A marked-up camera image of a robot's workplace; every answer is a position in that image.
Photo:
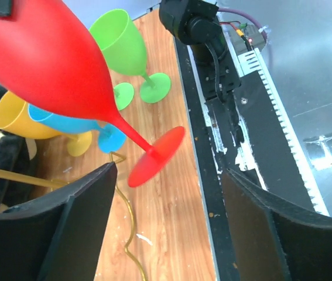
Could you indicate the yellow wine glass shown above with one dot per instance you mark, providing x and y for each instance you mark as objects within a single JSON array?
[{"x": 14, "y": 118}]

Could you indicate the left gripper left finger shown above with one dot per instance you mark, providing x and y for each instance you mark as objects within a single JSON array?
[{"x": 42, "y": 231}]

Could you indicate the green wine glass front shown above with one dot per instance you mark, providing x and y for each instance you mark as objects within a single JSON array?
[{"x": 124, "y": 94}]

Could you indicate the black floral pillow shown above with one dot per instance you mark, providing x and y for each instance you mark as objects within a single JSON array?
[{"x": 17, "y": 154}]

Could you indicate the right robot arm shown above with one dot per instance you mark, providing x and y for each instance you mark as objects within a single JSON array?
[{"x": 47, "y": 36}]

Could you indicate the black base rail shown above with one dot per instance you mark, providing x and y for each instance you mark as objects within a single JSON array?
[{"x": 238, "y": 122}]

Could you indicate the blue wine glass front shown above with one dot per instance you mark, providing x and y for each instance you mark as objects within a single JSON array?
[{"x": 110, "y": 138}]

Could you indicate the green wine glass back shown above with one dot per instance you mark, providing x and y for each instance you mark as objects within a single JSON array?
[{"x": 124, "y": 51}]

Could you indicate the red wine glass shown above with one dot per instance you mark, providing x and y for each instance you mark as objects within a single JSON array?
[{"x": 89, "y": 97}]

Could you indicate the green wine glass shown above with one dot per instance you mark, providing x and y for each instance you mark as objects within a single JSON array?
[
  {"x": 124, "y": 94},
  {"x": 124, "y": 51}
]

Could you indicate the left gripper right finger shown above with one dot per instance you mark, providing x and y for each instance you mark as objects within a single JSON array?
[{"x": 273, "y": 238}]

